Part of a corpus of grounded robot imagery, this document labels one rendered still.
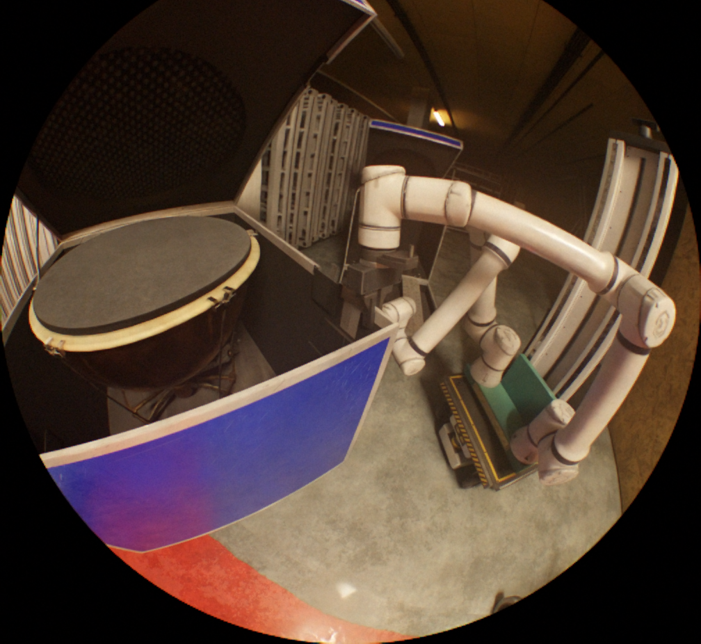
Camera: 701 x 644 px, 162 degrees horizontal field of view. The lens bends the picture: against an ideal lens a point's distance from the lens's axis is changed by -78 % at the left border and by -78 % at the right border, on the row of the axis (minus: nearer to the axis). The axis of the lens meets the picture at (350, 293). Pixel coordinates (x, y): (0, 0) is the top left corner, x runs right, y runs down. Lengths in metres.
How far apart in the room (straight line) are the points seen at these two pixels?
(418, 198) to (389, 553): 1.33
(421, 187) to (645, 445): 2.49
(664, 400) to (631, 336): 1.90
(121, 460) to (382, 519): 1.11
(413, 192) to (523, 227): 0.28
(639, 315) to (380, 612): 1.34
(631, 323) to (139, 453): 0.95
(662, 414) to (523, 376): 1.60
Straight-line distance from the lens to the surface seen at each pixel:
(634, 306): 0.68
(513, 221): 0.60
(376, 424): 1.49
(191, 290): 0.58
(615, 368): 0.73
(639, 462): 2.57
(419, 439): 1.53
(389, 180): 0.48
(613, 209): 1.24
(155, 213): 1.41
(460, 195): 0.45
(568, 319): 1.28
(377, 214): 0.48
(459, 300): 0.84
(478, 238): 0.98
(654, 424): 2.57
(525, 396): 1.35
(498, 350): 1.25
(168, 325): 0.54
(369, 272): 0.49
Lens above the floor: 1.26
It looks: 30 degrees down
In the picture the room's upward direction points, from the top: 10 degrees clockwise
